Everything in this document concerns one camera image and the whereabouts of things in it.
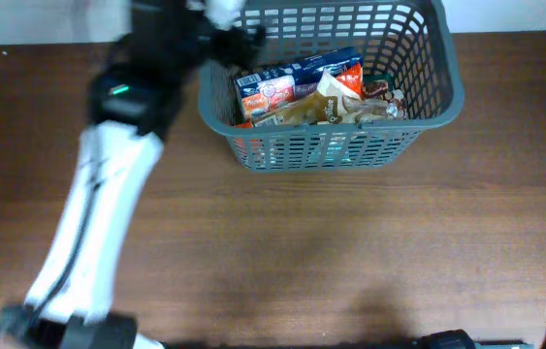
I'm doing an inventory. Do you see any orange spaghetti packet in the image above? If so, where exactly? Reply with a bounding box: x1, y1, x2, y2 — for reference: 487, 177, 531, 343
242, 65, 363, 128

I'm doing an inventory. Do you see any grey plastic laundry basket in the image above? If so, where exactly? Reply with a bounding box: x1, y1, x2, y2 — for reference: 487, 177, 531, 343
198, 0, 464, 172

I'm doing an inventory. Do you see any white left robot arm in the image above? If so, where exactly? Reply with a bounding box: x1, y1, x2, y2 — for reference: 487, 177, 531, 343
0, 0, 266, 349

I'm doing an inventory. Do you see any Kleenex tissue multipack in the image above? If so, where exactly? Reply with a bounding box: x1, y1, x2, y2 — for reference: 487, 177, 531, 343
234, 47, 363, 121

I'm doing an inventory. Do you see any beige brown snack bag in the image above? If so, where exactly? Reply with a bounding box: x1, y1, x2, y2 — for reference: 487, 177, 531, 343
272, 73, 408, 125

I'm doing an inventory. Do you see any green snack bag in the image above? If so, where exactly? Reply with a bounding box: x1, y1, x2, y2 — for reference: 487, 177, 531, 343
362, 74, 394, 99

